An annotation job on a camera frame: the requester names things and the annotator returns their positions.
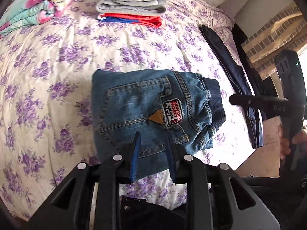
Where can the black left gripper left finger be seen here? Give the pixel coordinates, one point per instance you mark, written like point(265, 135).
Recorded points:
point(89, 195)

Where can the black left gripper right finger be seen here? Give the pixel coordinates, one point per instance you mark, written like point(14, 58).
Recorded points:
point(217, 198)

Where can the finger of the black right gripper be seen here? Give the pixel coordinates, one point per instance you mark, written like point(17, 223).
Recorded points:
point(267, 104)

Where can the blue denim jeans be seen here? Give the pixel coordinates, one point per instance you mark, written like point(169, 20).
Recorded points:
point(158, 104)

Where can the person's right hand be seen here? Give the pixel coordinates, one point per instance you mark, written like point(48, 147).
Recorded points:
point(284, 143)

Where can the brick pattern curtain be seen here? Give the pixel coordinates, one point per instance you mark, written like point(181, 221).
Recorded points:
point(285, 31)

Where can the dark navy pants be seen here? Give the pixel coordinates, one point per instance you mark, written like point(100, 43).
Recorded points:
point(239, 83)

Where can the purple floral bed sheet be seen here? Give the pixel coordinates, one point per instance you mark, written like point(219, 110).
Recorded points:
point(46, 75)

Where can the folded red blue garment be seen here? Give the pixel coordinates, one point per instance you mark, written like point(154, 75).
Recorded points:
point(150, 21)

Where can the folded floral quilt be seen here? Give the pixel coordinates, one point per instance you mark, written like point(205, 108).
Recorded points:
point(22, 13)

